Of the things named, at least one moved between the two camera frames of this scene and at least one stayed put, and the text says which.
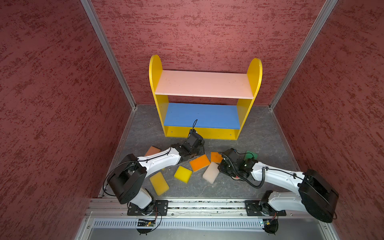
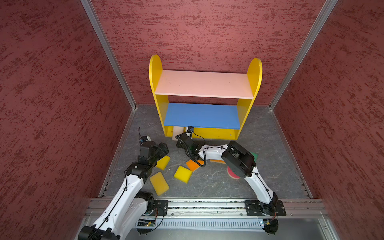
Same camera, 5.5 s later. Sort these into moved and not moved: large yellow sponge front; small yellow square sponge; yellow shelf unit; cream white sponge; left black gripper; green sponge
Moved: cream white sponge; left black gripper
Not moved: large yellow sponge front; small yellow square sponge; green sponge; yellow shelf unit
